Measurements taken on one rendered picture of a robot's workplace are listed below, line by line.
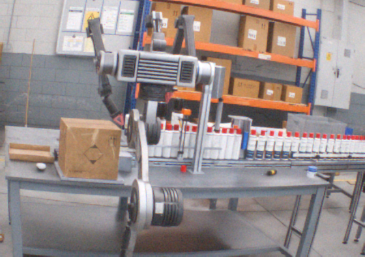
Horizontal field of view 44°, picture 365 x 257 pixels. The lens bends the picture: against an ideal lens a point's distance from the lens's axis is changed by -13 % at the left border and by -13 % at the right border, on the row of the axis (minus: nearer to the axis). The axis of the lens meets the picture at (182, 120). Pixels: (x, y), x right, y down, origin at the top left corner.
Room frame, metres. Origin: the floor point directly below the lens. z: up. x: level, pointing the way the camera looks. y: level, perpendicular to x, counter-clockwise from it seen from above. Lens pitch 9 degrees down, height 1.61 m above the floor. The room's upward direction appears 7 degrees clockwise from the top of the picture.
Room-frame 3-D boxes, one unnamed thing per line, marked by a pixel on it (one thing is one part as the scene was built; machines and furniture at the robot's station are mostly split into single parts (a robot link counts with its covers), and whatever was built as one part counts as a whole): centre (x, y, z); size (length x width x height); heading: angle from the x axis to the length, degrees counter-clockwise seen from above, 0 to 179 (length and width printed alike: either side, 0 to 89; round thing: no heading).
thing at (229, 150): (3.28, -0.32, 0.98); 0.05 x 0.05 x 0.20
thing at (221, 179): (3.29, 0.16, 0.82); 2.10 x 1.31 x 0.02; 112
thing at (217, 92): (3.12, -0.16, 1.38); 0.17 x 0.10 x 0.19; 167
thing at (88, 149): (2.60, 0.48, 0.99); 0.30 x 0.24 x 0.27; 114
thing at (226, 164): (3.16, -0.02, 0.85); 1.65 x 0.11 x 0.05; 112
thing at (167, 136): (3.11, 0.07, 0.98); 0.05 x 0.05 x 0.20
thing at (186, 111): (3.09, 0.00, 1.05); 0.10 x 0.04 x 0.33; 22
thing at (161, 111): (3.39, 0.15, 1.03); 0.09 x 0.09 x 0.30
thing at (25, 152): (2.79, 0.90, 0.85); 0.30 x 0.26 x 0.04; 112
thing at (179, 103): (3.78, 0.04, 1.04); 0.09 x 0.09 x 0.29
